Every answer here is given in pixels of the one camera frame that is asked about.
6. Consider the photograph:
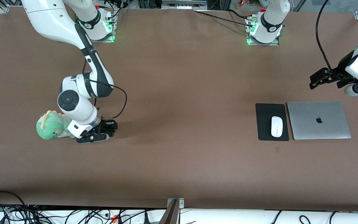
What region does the white computer mouse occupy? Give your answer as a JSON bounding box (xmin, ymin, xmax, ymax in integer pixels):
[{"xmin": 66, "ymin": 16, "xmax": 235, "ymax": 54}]
[{"xmin": 271, "ymin": 116, "xmax": 283, "ymax": 138}]

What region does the black mouse pad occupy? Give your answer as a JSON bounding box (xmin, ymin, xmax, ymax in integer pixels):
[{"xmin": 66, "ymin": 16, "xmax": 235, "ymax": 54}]
[{"xmin": 255, "ymin": 103, "xmax": 290, "ymax": 142}]

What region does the silver closed laptop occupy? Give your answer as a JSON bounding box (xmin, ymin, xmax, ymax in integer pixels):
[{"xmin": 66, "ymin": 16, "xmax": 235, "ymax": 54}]
[{"xmin": 287, "ymin": 101, "xmax": 352, "ymax": 141}]

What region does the green dinosaur plush toy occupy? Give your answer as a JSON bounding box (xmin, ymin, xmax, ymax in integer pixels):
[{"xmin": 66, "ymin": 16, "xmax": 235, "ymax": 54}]
[{"xmin": 36, "ymin": 110, "xmax": 76, "ymax": 140}]

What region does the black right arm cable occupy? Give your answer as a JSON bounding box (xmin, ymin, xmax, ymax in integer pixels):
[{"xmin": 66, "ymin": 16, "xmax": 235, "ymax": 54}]
[{"xmin": 83, "ymin": 59, "xmax": 128, "ymax": 120}]

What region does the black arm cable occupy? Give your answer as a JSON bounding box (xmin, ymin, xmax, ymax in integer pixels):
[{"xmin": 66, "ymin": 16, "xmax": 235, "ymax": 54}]
[
  {"xmin": 315, "ymin": 0, "xmax": 355, "ymax": 83},
  {"xmin": 83, "ymin": 59, "xmax": 128, "ymax": 120}
]

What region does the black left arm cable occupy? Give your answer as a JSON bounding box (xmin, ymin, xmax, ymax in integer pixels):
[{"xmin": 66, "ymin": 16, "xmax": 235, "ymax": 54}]
[{"xmin": 315, "ymin": 0, "xmax": 355, "ymax": 83}]

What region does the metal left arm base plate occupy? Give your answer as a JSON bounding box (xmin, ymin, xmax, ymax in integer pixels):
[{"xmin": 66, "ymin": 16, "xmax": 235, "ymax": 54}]
[{"xmin": 247, "ymin": 37, "xmax": 280, "ymax": 46}]

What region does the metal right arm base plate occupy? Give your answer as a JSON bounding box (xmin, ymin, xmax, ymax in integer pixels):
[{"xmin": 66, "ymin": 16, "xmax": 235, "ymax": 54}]
[{"xmin": 83, "ymin": 34, "xmax": 115, "ymax": 43}]

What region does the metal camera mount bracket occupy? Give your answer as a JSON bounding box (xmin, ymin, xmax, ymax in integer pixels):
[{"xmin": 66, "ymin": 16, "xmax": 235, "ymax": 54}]
[{"xmin": 167, "ymin": 198, "xmax": 185, "ymax": 209}]

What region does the dark camera mount pole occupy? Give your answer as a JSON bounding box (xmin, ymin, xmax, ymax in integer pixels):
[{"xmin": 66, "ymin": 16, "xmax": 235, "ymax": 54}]
[{"xmin": 159, "ymin": 200, "xmax": 180, "ymax": 224}]

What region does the short black table cable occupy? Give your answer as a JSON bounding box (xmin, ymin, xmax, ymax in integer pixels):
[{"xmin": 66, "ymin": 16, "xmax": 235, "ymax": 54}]
[{"xmin": 227, "ymin": 9, "xmax": 251, "ymax": 20}]

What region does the long black table cable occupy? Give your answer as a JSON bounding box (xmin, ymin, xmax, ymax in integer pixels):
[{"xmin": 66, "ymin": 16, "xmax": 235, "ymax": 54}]
[{"xmin": 194, "ymin": 11, "xmax": 251, "ymax": 27}]

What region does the silver aluminium frame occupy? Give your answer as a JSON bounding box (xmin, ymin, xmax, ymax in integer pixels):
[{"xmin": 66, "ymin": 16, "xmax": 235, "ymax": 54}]
[{"xmin": 161, "ymin": 0, "xmax": 208, "ymax": 10}]

